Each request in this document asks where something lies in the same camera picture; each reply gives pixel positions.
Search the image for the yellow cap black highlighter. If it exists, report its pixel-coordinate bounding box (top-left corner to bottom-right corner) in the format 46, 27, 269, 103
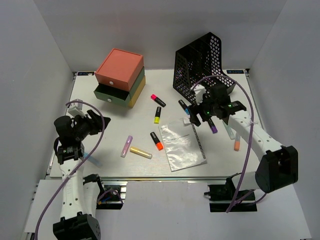
153, 106, 162, 124

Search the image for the orange cap black highlighter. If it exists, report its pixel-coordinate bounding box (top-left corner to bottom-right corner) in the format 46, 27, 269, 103
150, 132, 164, 151

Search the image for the Canon safety instructions booklet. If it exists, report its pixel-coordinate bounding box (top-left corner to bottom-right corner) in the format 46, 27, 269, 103
159, 117, 207, 172

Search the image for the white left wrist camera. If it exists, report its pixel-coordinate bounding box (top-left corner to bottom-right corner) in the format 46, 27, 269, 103
67, 99, 85, 118

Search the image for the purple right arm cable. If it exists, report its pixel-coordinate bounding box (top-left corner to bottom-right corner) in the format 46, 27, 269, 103
189, 74, 270, 214

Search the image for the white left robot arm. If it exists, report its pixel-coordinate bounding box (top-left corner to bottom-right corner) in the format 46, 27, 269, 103
53, 110, 111, 240

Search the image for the yellow bottom drawer box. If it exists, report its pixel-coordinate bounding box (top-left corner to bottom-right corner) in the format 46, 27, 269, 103
128, 76, 146, 108

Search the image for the pastel yellow highlighter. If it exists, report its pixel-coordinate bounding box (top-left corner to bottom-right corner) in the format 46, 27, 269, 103
129, 146, 153, 159

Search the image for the aluminium front rail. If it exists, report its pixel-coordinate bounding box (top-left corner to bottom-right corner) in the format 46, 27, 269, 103
44, 176, 285, 182

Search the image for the black mesh file organizer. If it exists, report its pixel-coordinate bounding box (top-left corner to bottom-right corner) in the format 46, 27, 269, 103
173, 32, 236, 104

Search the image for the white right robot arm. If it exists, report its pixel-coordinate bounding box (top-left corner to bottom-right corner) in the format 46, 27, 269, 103
188, 84, 298, 200

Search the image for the pink cap black highlighter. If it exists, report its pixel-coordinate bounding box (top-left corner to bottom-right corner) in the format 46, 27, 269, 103
150, 94, 166, 107

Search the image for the pastel orange highlighter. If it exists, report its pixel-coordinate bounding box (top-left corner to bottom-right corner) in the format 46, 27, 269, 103
233, 132, 241, 152

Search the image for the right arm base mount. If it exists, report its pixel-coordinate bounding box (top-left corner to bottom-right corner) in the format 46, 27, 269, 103
203, 177, 258, 213

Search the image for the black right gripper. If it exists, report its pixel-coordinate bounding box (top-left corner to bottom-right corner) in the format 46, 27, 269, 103
187, 92, 219, 127

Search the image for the pink top drawer box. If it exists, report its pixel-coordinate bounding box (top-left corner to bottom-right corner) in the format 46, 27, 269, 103
95, 48, 144, 92

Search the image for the purple cap black highlighter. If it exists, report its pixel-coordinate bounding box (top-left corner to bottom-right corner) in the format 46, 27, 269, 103
207, 118, 218, 134

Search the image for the blue cap black highlighter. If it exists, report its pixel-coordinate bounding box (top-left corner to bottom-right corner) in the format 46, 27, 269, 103
178, 99, 187, 111

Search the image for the green drawer box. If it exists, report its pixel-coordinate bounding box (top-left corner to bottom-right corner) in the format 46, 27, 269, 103
94, 67, 145, 108

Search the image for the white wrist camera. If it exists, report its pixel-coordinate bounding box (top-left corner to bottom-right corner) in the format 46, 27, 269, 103
191, 84, 206, 105
67, 99, 85, 118

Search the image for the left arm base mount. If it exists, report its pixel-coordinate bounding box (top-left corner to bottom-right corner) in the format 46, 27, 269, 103
96, 181, 127, 210

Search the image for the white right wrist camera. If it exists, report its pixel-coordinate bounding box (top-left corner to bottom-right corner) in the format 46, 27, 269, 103
191, 84, 206, 105

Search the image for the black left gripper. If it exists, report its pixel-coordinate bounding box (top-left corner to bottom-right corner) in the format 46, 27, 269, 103
74, 109, 111, 141

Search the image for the pastel blue highlighter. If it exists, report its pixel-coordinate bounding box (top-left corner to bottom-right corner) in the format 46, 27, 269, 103
83, 152, 103, 168

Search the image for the pastel purple highlighter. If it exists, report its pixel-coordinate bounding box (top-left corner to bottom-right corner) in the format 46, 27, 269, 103
120, 135, 133, 158

